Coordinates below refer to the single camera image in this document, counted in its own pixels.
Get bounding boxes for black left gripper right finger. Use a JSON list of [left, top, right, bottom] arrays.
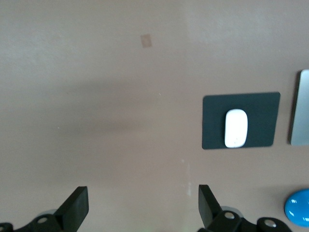
[[198, 185, 294, 232]]

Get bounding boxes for black mouse pad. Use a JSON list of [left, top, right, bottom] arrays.
[[201, 91, 281, 150]]

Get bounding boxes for blue round object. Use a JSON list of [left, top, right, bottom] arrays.
[[283, 188, 309, 228]]

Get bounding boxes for small brown tape patch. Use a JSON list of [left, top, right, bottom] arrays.
[[140, 34, 153, 48]]

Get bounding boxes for white computer mouse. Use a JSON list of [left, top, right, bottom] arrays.
[[224, 109, 248, 148]]

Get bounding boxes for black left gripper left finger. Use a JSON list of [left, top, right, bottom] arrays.
[[0, 186, 89, 232]]

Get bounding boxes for silver laptop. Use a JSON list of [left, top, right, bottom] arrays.
[[287, 69, 309, 146]]

